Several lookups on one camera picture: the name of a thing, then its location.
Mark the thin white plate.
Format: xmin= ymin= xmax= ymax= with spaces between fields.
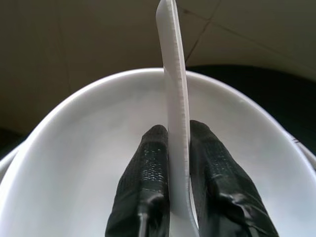
xmin=155 ymin=0 xmax=200 ymax=237

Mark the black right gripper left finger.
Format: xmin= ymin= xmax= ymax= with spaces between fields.
xmin=105 ymin=124 xmax=171 ymax=237

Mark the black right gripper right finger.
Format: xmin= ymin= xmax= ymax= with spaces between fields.
xmin=189 ymin=120 xmax=279 ymax=237

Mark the plain white deep plate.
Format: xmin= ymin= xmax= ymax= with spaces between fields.
xmin=0 ymin=66 xmax=316 ymax=237

